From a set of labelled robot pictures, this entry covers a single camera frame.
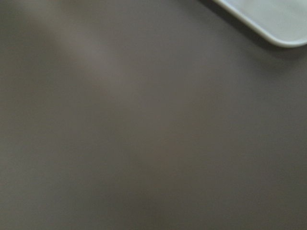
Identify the cream rabbit tray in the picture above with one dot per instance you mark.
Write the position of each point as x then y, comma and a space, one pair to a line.
280, 22

